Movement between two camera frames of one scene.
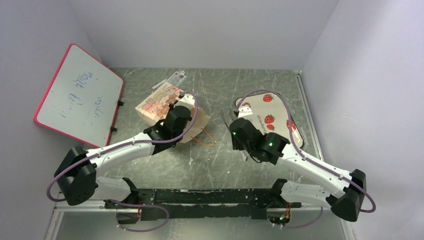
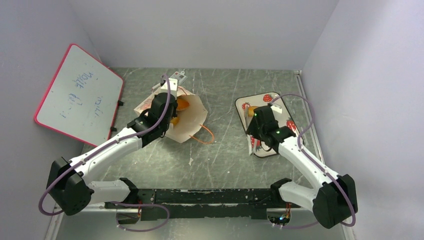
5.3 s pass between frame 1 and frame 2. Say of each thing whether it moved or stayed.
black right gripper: moved
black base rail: stayed
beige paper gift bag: moved
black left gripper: moved
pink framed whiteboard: stayed
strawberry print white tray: stayed
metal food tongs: moved
